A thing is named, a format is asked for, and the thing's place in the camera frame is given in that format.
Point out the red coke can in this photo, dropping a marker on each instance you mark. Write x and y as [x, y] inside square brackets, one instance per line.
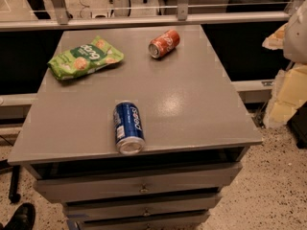
[164, 44]

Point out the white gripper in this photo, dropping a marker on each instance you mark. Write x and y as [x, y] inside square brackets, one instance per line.
[296, 35]

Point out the black shoe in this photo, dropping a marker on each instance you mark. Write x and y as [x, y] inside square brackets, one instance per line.
[22, 219]

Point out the green chip bag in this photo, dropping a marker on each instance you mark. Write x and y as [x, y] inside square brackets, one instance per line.
[84, 60]

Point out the blue pepsi can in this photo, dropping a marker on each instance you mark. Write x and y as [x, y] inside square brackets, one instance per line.
[129, 136]

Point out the black stand leg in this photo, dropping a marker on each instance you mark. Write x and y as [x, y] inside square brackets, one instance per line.
[14, 195]

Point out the grey drawer cabinet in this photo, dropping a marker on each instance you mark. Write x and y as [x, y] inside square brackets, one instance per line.
[195, 126]

